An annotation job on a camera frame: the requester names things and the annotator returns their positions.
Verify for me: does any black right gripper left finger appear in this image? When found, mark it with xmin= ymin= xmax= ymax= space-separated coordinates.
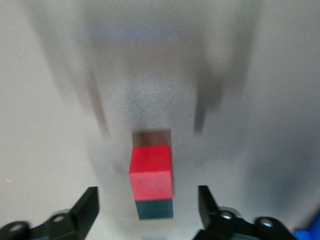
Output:
xmin=0 ymin=186 xmax=101 ymax=240

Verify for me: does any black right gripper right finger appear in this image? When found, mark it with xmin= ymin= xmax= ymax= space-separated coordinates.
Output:
xmin=194 ymin=184 xmax=305 ymax=240

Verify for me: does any black cube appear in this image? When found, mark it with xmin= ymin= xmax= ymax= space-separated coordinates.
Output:
xmin=134 ymin=198 xmax=175 ymax=221

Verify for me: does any red cube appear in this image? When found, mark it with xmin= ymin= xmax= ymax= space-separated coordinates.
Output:
xmin=128 ymin=144 xmax=174 ymax=201

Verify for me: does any blue plastic storage bin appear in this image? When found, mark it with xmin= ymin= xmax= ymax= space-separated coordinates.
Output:
xmin=292 ymin=212 xmax=320 ymax=240

